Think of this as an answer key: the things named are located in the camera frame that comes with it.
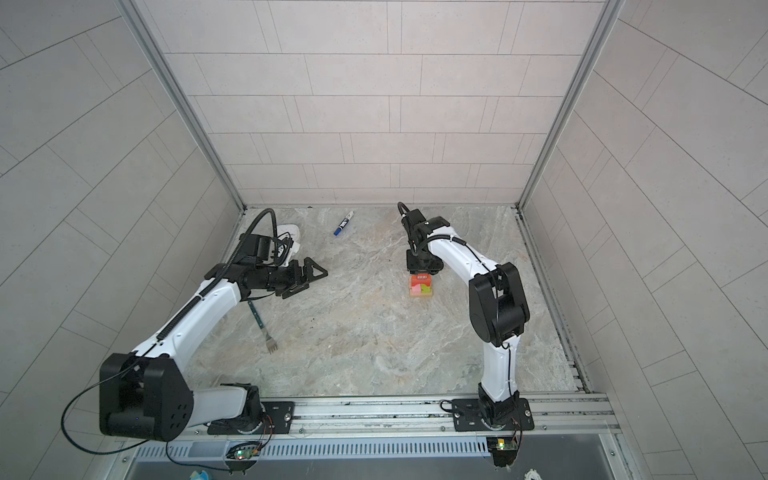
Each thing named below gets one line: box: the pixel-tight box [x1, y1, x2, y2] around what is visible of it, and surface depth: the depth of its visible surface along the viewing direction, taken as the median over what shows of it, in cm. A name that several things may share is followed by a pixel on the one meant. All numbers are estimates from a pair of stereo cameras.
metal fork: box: [247, 300, 278, 355], surface depth 84 cm
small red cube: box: [411, 273, 431, 287], surface depth 89 cm
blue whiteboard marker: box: [334, 211, 355, 236], surface depth 111 cm
